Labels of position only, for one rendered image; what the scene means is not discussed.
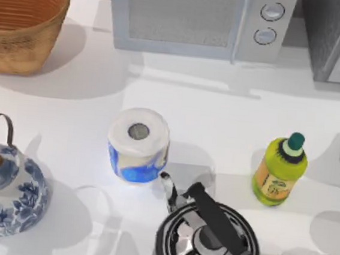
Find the blue and white paper roll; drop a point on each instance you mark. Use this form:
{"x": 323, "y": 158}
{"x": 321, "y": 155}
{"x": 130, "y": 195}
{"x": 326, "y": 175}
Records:
{"x": 137, "y": 154}

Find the microwave door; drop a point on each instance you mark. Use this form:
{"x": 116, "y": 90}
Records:
{"x": 180, "y": 17}

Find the green bottle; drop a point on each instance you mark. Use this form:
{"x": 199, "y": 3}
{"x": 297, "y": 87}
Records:
{"x": 276, "y": 177}

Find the round microwave knob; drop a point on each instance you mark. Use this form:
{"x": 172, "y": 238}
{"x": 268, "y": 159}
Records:
{"x": 272, "y": 11}
{"x": 265, "y": 36}

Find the pale microwave oven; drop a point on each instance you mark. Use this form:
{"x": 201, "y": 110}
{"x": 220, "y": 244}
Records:
{"x": 287, "y": 30}

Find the blue and white teapot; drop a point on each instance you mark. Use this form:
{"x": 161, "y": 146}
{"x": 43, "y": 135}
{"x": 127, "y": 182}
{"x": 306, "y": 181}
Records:
{"x": 22, "y": 191}

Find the woven wicker basket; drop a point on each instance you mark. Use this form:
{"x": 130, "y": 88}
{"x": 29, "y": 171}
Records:
{"x": 21, "y": 44}

